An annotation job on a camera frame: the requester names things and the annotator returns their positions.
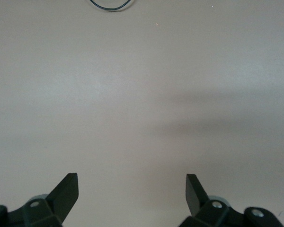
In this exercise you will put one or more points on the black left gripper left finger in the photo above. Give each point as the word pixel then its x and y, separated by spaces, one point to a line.
pixel 61 201

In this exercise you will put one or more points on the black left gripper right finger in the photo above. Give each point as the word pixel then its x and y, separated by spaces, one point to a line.
pixel 196 201

